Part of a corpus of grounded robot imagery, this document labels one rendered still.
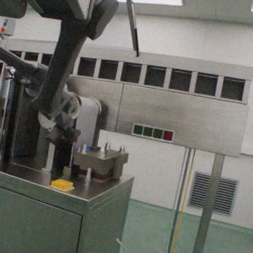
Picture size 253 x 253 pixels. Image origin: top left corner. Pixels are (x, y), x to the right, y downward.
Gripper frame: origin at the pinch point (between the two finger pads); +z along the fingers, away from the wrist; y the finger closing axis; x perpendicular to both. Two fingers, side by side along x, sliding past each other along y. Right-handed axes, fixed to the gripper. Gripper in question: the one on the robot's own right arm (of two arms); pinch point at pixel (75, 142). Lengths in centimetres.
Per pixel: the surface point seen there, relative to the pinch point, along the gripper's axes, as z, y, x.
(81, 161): -1.1, 7.9, -9.6
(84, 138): 7.3, 0.2, 6.7
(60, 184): -17.3, 11.2, -27.4
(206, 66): 0, 57, 63
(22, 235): -2, -5, -53
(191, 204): 270, 58, 57
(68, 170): 4.1, 0.5, -14.6
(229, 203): 264, 108, 69
